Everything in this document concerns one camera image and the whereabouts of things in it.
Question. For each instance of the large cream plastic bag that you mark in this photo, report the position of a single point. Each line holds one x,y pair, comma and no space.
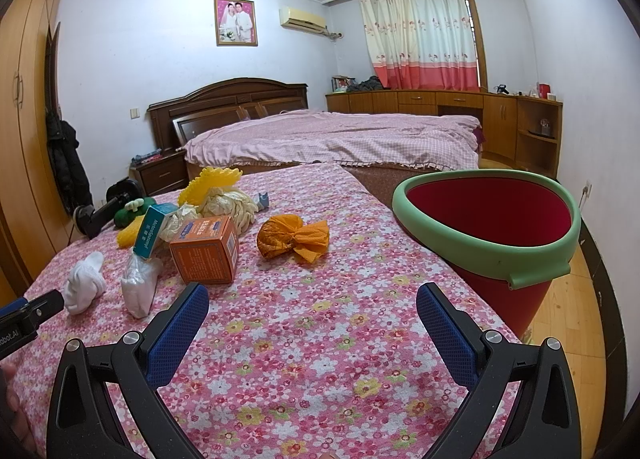
228,201

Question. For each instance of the framed wedding photo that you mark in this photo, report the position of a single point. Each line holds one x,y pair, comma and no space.
235,23

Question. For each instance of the dark wooden nightstand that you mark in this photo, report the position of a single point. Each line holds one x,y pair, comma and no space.
162,175

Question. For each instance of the dark wooden headboard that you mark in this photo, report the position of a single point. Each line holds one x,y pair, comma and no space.
234,94

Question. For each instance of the left hand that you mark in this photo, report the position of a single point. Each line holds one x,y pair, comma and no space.
17,419

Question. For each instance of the floral window curtain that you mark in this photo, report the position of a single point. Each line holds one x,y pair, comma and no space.
421,44

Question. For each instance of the yellow foam net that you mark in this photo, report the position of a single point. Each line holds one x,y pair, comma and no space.
127,237

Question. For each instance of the pink bed quilt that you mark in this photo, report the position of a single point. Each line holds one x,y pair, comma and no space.
305,136

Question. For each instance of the brown bed base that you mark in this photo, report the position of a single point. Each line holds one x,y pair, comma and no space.
380,180

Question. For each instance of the pink floral table cloth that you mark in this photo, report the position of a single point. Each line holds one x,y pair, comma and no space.
294,360

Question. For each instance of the wooden cabinet desk unit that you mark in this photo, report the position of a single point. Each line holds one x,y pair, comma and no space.
521,131

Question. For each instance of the red bin with green rim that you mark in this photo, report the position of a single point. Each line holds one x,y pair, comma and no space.
507,233

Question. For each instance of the white teal medicine box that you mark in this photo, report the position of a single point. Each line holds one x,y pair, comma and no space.
154,221

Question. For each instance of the wooden wardrobe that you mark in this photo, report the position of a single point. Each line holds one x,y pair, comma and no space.
34,224

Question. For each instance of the clear plastic bag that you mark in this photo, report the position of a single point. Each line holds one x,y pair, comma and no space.
139,284

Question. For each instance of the black hanging jacket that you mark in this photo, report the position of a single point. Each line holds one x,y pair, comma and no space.
69,174

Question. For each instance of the yellow foam net curled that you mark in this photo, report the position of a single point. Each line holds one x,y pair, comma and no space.
210,177

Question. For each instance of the black suction mount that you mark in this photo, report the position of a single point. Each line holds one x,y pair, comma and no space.
90,221

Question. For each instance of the small cream plastic bag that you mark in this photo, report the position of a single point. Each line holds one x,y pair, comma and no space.
175,220

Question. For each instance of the orange plastic bag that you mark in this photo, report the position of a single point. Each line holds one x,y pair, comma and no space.
289,233

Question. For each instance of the wall air conditioner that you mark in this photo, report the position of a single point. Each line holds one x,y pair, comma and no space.
305,21

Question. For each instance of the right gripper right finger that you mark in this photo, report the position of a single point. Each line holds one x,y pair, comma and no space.
544,419

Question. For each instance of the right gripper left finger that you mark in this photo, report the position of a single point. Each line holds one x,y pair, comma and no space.
83,422

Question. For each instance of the orange cardboard box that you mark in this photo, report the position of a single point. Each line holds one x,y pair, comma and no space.
206,250

